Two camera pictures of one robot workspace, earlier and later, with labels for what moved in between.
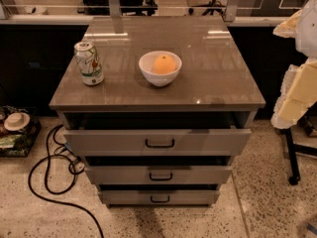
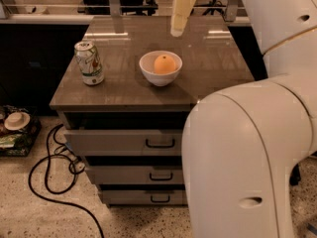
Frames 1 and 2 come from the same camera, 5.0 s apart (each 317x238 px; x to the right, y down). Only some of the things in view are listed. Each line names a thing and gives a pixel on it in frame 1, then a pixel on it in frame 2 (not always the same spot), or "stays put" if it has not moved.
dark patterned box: x=18 y=143 stays put
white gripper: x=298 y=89 -> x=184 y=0
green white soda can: x=89 y=62 stays put
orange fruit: x=164 y=64 stays put
